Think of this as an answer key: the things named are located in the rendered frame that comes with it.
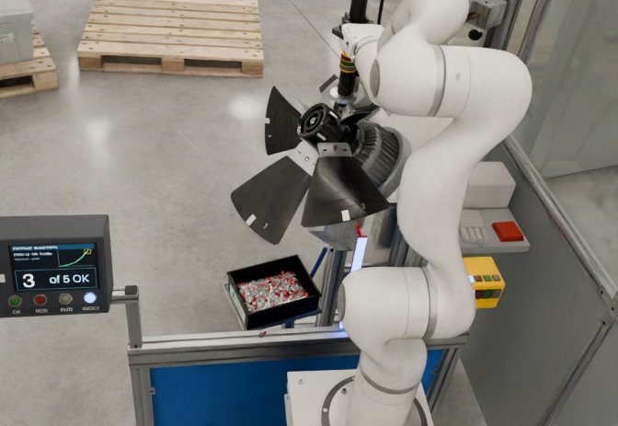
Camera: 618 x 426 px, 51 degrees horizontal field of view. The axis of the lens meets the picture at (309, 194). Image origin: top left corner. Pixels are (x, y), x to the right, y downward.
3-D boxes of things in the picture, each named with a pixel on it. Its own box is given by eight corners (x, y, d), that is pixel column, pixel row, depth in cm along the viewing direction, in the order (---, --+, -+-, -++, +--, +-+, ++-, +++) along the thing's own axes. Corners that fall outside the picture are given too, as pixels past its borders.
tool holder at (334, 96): (348, 85, 172) (353, 51, 166) (367, 97, 168) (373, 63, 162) (324, 95, 167) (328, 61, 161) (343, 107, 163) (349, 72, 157)
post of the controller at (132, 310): (143, 338, 163) (138, 284, 150) (142, 348, 160) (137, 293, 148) (130, 339, 162) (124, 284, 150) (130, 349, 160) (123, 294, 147)
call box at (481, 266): (480, 282, 175) (491, 255, 168) (494, 312, 167) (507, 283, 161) (424, 285, 172) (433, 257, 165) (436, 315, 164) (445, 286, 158)
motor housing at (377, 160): (340, 170, 210) (313, 149, 203) (394, 125, 201) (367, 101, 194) (355, 217, 192) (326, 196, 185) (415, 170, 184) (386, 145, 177)
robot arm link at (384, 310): (429, 394, 117) (462, 306, 103) (328, 395, 115) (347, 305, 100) (415, 339, 127) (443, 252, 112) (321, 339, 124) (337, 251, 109)
